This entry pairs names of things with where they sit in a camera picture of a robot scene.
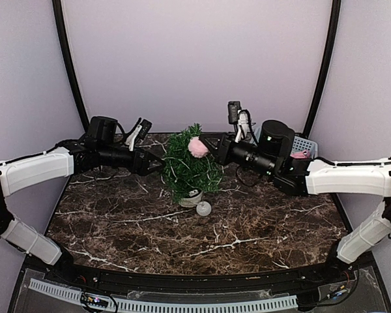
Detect pink pompom ornament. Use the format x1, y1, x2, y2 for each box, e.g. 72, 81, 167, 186
188, 136, 209, 158

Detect white ball fairy light string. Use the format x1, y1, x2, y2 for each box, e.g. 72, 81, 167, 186
159, 153, 222, 216

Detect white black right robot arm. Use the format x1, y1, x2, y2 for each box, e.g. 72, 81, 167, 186
199, 120, 391, 283

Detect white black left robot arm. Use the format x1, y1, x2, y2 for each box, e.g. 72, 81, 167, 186
0, 116, 165, 284

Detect small green christmas tree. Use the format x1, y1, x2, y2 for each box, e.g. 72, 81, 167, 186
162, 123, 224, 203

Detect white tree pot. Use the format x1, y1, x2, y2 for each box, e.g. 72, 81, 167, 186
179, 189, 204, 208

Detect blue plastic basket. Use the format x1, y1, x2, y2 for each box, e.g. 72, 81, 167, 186
251, 120, 318, 160

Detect pink bow ornaments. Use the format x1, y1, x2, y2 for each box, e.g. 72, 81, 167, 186
291, 150, 310, 159

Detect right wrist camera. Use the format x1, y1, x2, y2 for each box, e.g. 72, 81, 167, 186
227, 101, 252, 143

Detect black front rail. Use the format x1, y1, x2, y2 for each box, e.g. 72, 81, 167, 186
72, 264, 356, 294

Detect perforated cable duct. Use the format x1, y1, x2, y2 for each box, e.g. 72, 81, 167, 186
27, 278, 298, 312

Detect left black frame post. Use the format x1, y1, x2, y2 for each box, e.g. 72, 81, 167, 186
51, 0, 90, 132

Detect black frame post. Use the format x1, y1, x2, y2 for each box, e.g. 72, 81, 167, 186
51, 0, 90, 132
302, 0, 341, 138

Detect right black frame post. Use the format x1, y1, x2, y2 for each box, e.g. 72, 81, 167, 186
302, 0, 341, 138

